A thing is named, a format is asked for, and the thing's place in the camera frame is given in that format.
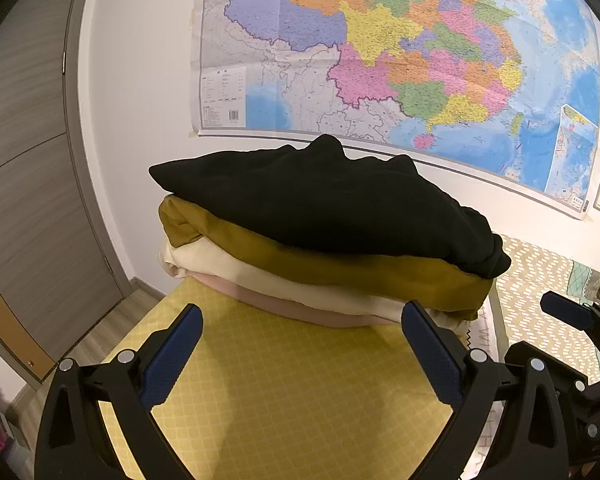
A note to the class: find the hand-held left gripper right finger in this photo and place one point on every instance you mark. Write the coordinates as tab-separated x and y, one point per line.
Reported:
432	355

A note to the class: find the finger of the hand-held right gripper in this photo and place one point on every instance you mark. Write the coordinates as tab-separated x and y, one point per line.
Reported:
535	352
565	310

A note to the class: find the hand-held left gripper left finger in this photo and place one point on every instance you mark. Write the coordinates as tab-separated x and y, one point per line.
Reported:
172	355

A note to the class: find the black garment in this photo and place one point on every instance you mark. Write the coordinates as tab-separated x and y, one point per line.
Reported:
330	200

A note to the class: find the patchwork patterned bed cover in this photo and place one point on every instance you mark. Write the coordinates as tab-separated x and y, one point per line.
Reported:
280	385

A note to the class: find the cream folded garment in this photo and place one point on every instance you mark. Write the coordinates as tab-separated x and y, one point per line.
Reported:
290	307

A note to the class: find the olive garment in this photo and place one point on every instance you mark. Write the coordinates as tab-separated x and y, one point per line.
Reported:
305	265

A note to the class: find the brown wooden cabinet door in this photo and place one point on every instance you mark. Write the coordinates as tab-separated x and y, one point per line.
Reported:
10	320

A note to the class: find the grey wooden door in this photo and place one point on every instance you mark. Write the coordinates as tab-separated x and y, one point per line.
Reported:
30	160

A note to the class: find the colourful wall map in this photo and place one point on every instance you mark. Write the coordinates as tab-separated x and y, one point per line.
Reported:
380	60

